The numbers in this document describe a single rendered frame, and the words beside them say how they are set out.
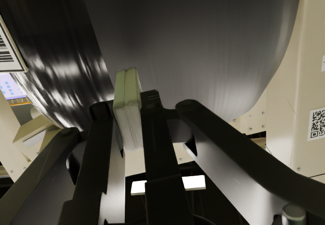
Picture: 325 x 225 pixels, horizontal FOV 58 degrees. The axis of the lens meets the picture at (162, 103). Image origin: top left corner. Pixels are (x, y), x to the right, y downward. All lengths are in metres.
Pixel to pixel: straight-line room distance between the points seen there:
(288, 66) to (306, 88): 0.05
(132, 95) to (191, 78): 0.11
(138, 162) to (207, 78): 0.66
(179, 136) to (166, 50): 0.11
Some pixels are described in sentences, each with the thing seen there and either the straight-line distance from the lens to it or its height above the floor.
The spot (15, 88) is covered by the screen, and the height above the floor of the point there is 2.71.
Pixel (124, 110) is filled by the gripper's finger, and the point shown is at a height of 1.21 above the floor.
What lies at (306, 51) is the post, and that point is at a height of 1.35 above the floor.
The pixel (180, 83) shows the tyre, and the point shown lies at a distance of 0.27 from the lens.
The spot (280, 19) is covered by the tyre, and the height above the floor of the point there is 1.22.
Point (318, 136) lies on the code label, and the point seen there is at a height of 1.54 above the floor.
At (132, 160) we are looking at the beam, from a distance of 0.91.
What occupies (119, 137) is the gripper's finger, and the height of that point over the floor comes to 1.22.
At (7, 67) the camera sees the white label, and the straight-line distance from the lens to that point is 0.28.
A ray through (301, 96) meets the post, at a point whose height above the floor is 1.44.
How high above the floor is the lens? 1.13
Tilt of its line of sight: 32 degrees up
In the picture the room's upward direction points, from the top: 168 degrees clockwise
